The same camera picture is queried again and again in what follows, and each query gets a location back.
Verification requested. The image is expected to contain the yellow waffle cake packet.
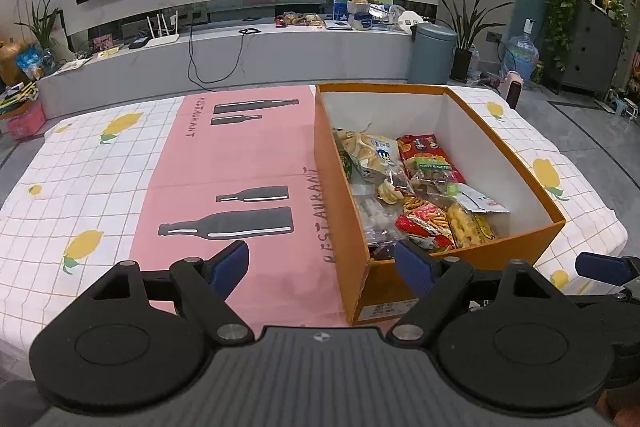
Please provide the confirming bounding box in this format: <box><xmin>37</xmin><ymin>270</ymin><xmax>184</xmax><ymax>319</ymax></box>
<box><xmin>446</xmin><ymin>202</ymin><xmax>498</xmax><ymax>248</ymax></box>

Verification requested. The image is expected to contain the clear nut snack packet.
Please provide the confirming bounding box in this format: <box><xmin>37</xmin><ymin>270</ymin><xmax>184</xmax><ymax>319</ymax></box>
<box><xmin>411</xmin><ymin>156</ymin><xmax>459</xmax><ymax>196</ymax></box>

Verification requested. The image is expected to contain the red chips bag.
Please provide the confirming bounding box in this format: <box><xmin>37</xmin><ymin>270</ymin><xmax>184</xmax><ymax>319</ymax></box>
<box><xmin>397</xmin><ymin>134</ymin><xmax>465</xmax><ymax>183</ymax></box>

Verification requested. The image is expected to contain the white bread snack bag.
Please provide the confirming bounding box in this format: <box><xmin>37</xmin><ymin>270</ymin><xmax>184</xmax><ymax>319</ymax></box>
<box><xmin>334</xmin><ymin>129</ymin><xmax>407</xmax><ymax>185</ymax></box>

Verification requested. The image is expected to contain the orange cardboard box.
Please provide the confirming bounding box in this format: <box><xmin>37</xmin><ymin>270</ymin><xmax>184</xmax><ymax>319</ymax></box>
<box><xmin>313</xmin><ymin>82</ymin><xmax>568</xmax><ymax>327</ymax></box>

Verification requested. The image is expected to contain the pink restaurant table mat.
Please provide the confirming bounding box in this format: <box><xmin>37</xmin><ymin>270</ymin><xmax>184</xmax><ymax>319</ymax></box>
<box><xmin>129</xmin><ymin>86</ymin><xmax>346</xmax><ymax>333</ymax></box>

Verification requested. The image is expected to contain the pink space heater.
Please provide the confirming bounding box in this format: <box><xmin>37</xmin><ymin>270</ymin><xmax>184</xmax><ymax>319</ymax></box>
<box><xmin>498</xmin><ymin>70</ymin><xmax>524</xmax><ymax>109</ymax></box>

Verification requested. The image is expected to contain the grey drawer cabinet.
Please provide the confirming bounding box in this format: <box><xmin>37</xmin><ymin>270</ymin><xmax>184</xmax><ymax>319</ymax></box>
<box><xmin>542</xmin><ymin>0</ymin><xmax>626</xmax><ymax>95</ymax></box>

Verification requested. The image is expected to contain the grey tv console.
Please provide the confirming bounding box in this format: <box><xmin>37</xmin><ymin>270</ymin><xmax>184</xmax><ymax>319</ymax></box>
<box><xmin>38</xmin><ymin>24</ymin><xmax>412</xmax><ymax>118</ymax></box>

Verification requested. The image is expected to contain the blue water jug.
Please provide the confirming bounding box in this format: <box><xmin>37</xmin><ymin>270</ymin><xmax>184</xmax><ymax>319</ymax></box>
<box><xmin>502</xmin><ymin>32</ymin><xmax>539</xmax><ymax>83</ymax></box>

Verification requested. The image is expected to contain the blue-grey trash bin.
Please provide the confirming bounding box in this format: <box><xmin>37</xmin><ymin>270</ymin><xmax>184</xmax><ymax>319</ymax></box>
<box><xmin>408</xmin><ymin>22</ymin><xmax>458</xmax><ymax>84</ymax></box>

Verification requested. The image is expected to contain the pink storage basket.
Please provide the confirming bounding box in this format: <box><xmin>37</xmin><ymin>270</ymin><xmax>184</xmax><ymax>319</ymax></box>
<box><xmin>6</xmin><ymin>101</ymin><xmax>46</xmax><ymax>141</ymax></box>

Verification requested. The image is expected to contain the white wifi router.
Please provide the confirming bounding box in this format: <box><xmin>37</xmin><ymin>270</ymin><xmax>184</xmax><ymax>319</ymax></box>
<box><xmin>146</xmin><ymin>10</ymin><xmax>179</xmax><ymax>48</ymax></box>

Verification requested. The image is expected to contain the tall potted plant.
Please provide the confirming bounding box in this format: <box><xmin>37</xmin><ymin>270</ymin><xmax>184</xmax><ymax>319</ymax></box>
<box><xmin>439</xmin><ymin>0</ymin><xmax>512</xmax><ymax>81</ymax></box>

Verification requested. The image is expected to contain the blue snack bag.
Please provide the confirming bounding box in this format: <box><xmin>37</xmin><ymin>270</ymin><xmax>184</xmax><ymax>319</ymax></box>
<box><xmin>15</xmin><ymin>46</ymin><xmax>54</xmax><ymax>80</ymax></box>

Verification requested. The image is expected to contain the golden vase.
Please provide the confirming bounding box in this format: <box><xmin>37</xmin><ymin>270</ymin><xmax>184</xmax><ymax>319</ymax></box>
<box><xmin>0</xmin><ymin>40</ymin><xmax>28</xmax><ymax>87</ymax></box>

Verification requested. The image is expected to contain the green aloe plant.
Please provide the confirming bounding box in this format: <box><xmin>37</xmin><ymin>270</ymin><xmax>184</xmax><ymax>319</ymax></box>
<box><xmin>15</xmin><ymin>0</ymin><xmax>62</xmax><ymax>63</ymax></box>

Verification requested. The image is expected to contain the black power cable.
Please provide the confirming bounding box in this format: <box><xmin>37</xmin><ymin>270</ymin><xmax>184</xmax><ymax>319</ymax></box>
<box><xmin>186</xmin><ymin>22</ymin><xmax>262</xmax><ymax>87</ymax></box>

